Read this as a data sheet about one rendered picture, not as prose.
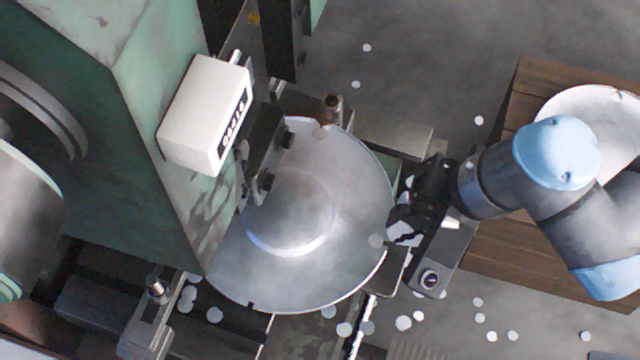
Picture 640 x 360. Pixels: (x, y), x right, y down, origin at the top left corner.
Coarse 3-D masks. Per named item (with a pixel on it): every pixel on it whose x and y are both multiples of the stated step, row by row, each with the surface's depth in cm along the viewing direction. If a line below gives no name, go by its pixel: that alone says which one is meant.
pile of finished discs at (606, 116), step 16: (560, 96) 165; (576, 96) 165; (592, 96) 165; (608, 96) 165; (624, 96) 165; (544, 112) 163; (560, 112) 163; (576, 112) 163; (592, 112) 163; (608, 112) 163; (624, 112) 163; (592, 128) 161; (608, 128) 161; (624, 128) 161; (608, 144) 159; (624, 144) 159; (608, 160) 158; (624, 160) 158; (608, 176) 157
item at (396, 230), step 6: (402, 198) 105; (408, 204) 102; (402, 222) 100; (390, 228) 103; (396, 228) 102; (402, 228) 102; (408, 228) 101; (414, 228) 101; (390, 234) 105; (396, 234) 104; (390, 240) 107
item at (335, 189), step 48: (336, 144) 115; (288, 192) 111; (336, 192) 112; (384, 192) 112; (240, 240) 109; (288, 240) 108; (336, 240) 109; (240, 288) 106; (288, 288) 106; (336, 288) 106
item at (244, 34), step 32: (224, 0) 78; (256, 0) 81; (224, 32) 76; (256, 32) 84; (256, 64) 88; (256, 96) 92; (256, 128) 94; (288, 128) 99; (256, 160) 92; (256, 192) 95
